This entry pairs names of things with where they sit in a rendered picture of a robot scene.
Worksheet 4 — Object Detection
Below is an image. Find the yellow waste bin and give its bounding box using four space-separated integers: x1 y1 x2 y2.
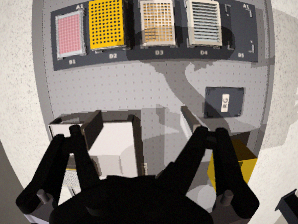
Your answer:
207 139 258 192

